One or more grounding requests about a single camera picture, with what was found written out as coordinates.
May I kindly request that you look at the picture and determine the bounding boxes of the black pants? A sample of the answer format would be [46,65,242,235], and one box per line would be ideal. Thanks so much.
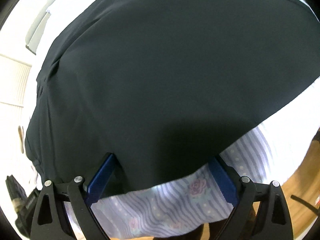
[25,0,319,192]

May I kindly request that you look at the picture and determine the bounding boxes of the purple floral bed sheet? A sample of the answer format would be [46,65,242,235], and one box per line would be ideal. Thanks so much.
[91,127,272,239]

